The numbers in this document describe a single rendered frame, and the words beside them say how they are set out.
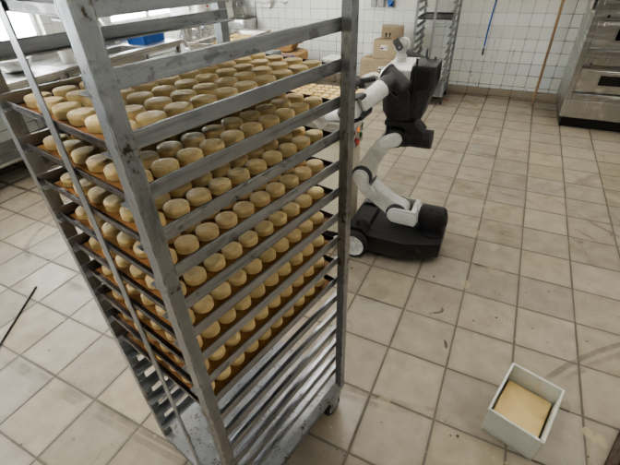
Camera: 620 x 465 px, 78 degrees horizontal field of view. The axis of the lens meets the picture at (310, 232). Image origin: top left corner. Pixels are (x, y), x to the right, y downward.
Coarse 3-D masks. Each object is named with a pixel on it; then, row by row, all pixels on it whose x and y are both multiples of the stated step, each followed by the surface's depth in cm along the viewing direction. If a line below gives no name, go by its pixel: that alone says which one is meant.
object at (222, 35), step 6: (216, 6) 110; (222, 6) 111; (216, 24) 113; (222, 24) 113; (216, 30) 114; (222, 30) 113; (228, 30) 115; (216, 36) 115; (222, 36) 114; (228, 36) 116
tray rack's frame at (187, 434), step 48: (0, 0) 56; (96, 48) 48; (96, 96) 50; (48, 192) 90; (144, 192) 60; (144, 240) 65; (144, 336) 100; (192, 336) 80; (240, 384) 175; (336, 384) 173; (192, 432) 157; (288, 432) 156
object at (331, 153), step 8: (336, 144) 239; (360, 144) 269; (320, 152) 247; (328, 152) 244; (336, 152) 242; (328, 160) 247; (336, 160) 245; (352, 168) 265; (328, 176) 254; (336, 176) 252; (320, 184) 260; (328, 184) 258; (336, 184) 255; (352, 184) 273; (352, 192) 278; (336, 200) 262; (352, 200) 283; (328, 208) 269; (336, 208) 266; (352, 208) 288; (352, 216) 294; (336, 224) 274; (328, 232) 285; (336, 232) 282
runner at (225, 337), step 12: (336, 240) 126; (324, 252) 122; (312, 264) 118; (276, 288) 106; (264, 300) 103; (252, 312) 101; (240, 324) 98; (228, 336) 96; (216, 348) 93; (204, 360) 91
